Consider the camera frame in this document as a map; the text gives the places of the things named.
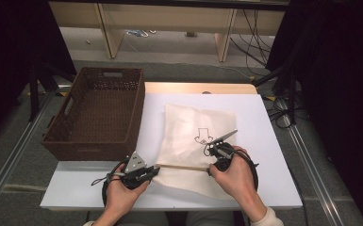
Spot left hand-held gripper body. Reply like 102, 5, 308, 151
119, 151, 154, 190

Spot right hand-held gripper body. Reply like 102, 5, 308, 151
203, 128, 239, 172

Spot cream mesh laundry bag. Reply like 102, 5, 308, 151
153, 103, 239, 202

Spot brown woven basket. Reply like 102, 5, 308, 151
41, 66, 146, 162

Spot person's right hand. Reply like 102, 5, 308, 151
209, 145, 268, 221

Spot person's left hand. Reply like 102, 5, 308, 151
105, 171, 151, 220

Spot person's grey trousers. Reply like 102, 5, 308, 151
116, 210, 243, 226

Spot white table board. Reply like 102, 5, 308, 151
40, 92, 304, 211

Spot wooden table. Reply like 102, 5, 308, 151
144, 82, 258, 95

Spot black metal stand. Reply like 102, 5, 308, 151
253, 62, 299, 125
27, 60, 76, 122

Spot black curtain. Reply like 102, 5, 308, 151
0, 0, 78, 149
265, 0, 363, 226

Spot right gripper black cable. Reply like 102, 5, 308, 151
232, 147, 260, 193

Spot black coiled floor cable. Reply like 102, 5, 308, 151
263, 93, 300, 130

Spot aluminium floor rail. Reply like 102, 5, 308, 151
276, 97, 347, 226
0, 92, 57, 218

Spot black hanging cable bundle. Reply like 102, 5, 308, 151
229, 8, 272, 69

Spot blue cable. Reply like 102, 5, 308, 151
125, 29, 150, 39

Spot beige wooden desk frame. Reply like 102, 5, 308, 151
48, 0, 290, 63

